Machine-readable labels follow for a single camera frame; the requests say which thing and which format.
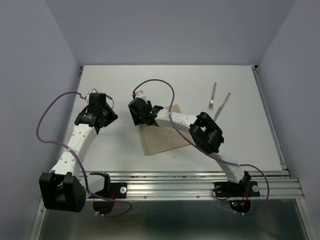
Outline beige cloth napkin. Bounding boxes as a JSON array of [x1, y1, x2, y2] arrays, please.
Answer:
[[139, 104, 196, 156]]

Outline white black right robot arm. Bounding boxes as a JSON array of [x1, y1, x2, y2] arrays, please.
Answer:
[[128, 103, 251, 195]]

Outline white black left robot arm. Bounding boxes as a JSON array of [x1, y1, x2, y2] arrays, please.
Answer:
[[39, 102, 118, 213]]

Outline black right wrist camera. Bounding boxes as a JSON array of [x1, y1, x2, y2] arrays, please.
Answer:
[[128, 97, 151, 114]]

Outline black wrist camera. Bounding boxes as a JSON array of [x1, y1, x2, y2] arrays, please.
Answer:
[[128, 97, 151, 114], [87, 92, 106, 108]]

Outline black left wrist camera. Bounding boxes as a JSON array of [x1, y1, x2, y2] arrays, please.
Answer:
[[87, 92, 106, 108]]

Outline pink handled fork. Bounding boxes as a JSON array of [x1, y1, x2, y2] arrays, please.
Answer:
[[208, 82, 217, 110]]

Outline pink handled knife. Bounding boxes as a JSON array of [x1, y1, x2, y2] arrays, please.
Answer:
[[213, 92, 231, 121]]

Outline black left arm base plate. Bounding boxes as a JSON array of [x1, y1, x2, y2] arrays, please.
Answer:
[[95, 182, 128, 199]]

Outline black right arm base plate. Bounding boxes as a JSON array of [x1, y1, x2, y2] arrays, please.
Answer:
[[213, 181, 260, 198]]

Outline aluminium front mounting rail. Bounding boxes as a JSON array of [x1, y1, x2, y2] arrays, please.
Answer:
[[41, 171, 307, 201]]

